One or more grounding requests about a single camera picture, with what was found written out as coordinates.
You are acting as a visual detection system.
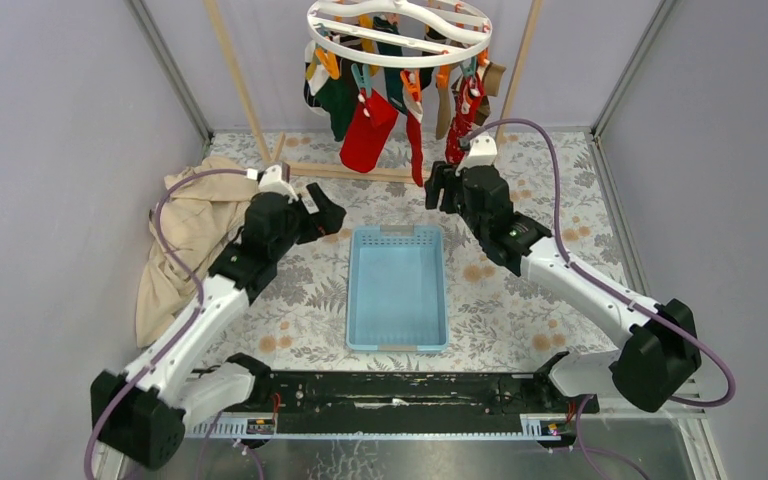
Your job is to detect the black striped sock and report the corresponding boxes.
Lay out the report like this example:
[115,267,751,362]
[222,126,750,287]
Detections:
[303,40,330,117]

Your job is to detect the tan brown sock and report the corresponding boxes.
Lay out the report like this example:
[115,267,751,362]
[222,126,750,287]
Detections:
[474,61,507,126]

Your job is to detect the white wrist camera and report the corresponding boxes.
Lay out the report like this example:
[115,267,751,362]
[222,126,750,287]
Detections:
[258,162,299,202]
[458,133,498,171]

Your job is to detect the dark teal sock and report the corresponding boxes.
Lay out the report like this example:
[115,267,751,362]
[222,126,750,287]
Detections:
[371,16,412,115]

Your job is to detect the beige crumpled cloth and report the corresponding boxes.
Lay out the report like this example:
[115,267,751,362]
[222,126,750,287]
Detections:
[135,173,258,348]

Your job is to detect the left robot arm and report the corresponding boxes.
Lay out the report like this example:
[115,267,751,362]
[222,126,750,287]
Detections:
[85,183,346,478]

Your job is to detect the red patterned sock pair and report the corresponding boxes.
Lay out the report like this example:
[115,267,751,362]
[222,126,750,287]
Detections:
[445,75,485,165]

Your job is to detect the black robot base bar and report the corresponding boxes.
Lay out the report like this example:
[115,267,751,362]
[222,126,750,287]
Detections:
[227,354,599,438]

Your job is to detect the plain red sock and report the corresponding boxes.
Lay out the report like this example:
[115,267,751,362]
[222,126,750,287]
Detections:
[340,91,399,173]

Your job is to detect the purple cable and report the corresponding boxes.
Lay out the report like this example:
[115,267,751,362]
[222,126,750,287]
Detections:
[466,118,737,408]
[83,168,253,480]

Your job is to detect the dark green sock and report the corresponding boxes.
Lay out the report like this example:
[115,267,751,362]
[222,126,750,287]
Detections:
[309,65,357,142]

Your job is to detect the red snowflake sock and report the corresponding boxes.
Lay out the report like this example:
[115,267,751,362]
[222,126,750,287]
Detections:
[406,110,424,187]

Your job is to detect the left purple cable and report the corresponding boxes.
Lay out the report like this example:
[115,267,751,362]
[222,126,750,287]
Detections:
[83,168,253,480]

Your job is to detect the white round clip hanger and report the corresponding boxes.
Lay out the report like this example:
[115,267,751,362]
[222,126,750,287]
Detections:
[306,0,493,69]

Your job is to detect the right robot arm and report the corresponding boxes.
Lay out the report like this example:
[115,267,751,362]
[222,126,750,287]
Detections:
[424,161,701,413]

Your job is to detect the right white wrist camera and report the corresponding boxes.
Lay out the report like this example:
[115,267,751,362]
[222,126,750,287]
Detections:
[458,133,498,171]

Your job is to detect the wooden drying rack frame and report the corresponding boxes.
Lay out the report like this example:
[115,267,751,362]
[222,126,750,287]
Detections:
[204,1,542,185]

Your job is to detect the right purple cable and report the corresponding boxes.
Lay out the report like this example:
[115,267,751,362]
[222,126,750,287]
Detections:
[466,118,737,408]

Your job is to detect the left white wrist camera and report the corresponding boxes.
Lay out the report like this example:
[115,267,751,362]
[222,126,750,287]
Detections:
[258,162,299,202]

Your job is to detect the light blue plastic basket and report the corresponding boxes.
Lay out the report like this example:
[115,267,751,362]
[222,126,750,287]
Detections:
[346,225,449,354]

